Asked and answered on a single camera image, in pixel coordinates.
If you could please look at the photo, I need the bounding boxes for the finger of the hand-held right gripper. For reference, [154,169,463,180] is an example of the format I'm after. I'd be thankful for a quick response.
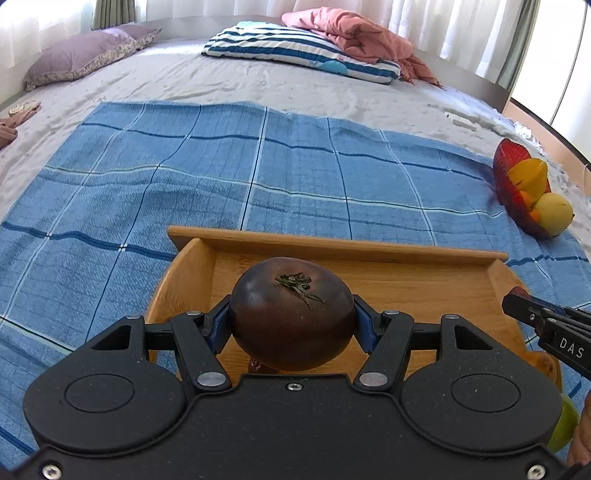
[529,296,568,318]
[502,292,548,331]

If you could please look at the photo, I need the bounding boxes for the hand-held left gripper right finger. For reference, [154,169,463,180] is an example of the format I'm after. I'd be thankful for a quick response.
[353,295,504,394]

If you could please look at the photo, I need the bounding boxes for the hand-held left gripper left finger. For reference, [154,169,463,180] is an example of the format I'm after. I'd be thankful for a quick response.
[88,295,232,394]

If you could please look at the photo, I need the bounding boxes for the wooden tray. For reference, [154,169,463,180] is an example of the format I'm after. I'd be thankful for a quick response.
[145,225,563,393]

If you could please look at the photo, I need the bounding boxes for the dark purple tomato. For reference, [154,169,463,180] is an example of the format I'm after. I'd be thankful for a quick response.
[229,257,356,372]

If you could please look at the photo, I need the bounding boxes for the large green apple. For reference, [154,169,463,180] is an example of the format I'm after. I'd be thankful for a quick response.
[547,394,580,454]

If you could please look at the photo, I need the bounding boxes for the person's right hand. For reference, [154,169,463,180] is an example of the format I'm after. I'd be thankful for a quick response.
[567,413,591,468]

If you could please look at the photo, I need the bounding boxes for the yellow lemon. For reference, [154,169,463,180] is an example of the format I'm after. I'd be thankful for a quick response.
[533,193,574,237]

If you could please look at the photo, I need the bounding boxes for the red glass bowl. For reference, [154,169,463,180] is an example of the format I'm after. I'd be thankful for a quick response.
[492,139,555,238]

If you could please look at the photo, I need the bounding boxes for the yellow starfruit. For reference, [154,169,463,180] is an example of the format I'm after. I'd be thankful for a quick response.
[508,158,551,197]

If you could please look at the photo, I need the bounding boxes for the blue checked blanket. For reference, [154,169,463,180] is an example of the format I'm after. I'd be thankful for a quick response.
[0,102,591,462]

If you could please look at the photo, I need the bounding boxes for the white crumpled clothes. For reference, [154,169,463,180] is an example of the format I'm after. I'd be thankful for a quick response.
[508,117,552,155]

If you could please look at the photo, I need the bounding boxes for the white wardrobe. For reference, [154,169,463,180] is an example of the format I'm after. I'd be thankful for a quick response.
[510,0,591,162]

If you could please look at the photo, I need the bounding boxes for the grey bed sheet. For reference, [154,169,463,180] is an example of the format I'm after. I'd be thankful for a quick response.
[0,34,591,259]

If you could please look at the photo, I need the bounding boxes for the green curtain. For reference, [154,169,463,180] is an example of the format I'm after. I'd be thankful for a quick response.
[91,0,146,31]
[496,0,541,95]

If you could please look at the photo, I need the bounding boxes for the striped folded blanket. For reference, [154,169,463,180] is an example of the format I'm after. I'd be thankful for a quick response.
[202,21,402,85]

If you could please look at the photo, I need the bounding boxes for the brown cloth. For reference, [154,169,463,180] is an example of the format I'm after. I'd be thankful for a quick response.
[0,117,19,151]
[8,100,42,118]

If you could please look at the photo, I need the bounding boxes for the pink quilt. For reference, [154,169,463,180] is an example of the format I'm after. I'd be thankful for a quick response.
[281,7,444,88]

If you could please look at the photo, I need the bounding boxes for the white sheer curtain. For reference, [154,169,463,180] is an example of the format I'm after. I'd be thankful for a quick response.
[0,0,527,70]

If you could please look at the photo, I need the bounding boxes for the purple pillow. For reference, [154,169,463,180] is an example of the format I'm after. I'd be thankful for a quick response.
[22,25,163,92]

